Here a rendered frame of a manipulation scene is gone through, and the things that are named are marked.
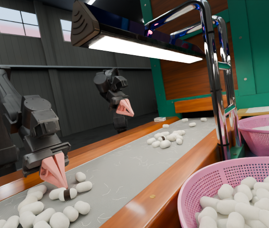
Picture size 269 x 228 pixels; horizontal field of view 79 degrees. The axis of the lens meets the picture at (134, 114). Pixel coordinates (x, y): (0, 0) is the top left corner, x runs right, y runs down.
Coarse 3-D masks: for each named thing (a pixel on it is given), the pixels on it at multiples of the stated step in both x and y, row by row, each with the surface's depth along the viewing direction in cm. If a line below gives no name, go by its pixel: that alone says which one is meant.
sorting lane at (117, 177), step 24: (192, 120) 95; (144, 144) 62; (192, 144) 53; (96, 168) 46; (120, 168) 43; (144, 168) 41; (24, 192) 39; (48, 192) 37; (96, 192) 33; (120, 192) 32; (0, 216) 31; (96, 216) 26
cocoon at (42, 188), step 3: (36, 186) 36; (39, 186) 36; (42, 186) 36; (45, 186) 37; (30, 189) 35; (33, 189) 35; (36, 189) 36; (39, 189) 36; (42, 189) 36; (45, 189) 36; (30, 192) 35; (33, 192) 35; (42, 192) 36
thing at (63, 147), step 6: (60, 144) 40; (66, 144) 41; (42, 150) 37; (54, 150) 39; (60, 150) 40; (66, 150) 43; (24, 156) 35; (24, 162) 34; (24, 168) 36; (36, 168) 38; (24, 174) 36
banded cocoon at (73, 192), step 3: (72, 189) 33; (75, 189) 33; (60, 192) 32; (72, 192) 32; (75, 192) 32; (60, 195) 32; (72, 195) 32; (75, 195) 32; (60, 198) 31; (63, 198) 31; (72, 198) 32
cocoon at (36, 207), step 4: (28, 204) 29; (32, 204) 29; (36, 204) 29; (40, 204) 29; (24, 208) 28; (28, 208) 28; (32, 208) 28; (36, 208) 29; (40, 208) 29; (20, 212) 28; (32, 212) 28; (36, 212) 29; (40, 212) 29
